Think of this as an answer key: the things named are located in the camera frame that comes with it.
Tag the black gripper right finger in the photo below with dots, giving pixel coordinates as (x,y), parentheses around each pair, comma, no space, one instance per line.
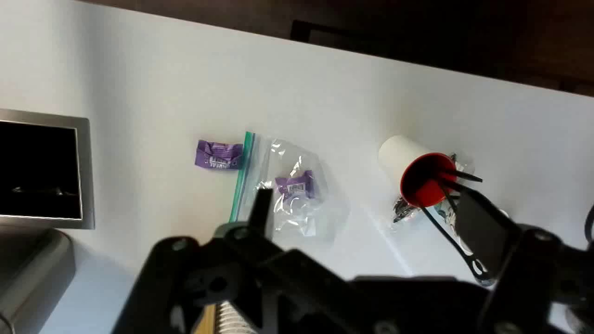
(484,231)

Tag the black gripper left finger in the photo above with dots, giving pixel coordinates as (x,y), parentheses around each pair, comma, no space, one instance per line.
(260,210)

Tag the black utensil in cup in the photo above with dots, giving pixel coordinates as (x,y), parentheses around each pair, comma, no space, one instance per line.
(451,242)

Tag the white cup red inside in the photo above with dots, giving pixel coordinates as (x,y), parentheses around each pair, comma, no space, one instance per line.
(395,153)

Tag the purple candy inside bag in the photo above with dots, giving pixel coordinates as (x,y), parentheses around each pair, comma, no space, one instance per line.
(295,186)

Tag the purple wrapped candy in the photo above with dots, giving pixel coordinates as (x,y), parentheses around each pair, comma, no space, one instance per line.
(217,157)

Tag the steel trash bin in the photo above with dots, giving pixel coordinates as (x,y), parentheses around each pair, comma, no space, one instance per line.
(35,268)

